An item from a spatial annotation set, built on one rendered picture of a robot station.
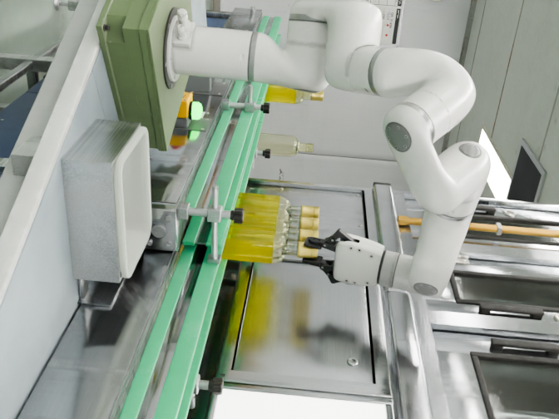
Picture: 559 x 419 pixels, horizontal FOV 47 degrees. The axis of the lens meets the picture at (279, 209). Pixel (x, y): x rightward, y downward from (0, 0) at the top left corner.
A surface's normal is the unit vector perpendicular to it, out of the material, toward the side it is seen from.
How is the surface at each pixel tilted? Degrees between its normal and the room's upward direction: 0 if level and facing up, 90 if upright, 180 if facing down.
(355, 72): 136
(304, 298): 90
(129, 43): 90
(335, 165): 90
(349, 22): 108
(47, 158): 90
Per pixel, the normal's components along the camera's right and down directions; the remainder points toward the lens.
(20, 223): 0.03, -0.59
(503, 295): 0.06, -0.87
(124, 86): -0.09, 0.80
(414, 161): -0.65, 0.54
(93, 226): -0.07, 0.48
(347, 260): -0.39, 0.40
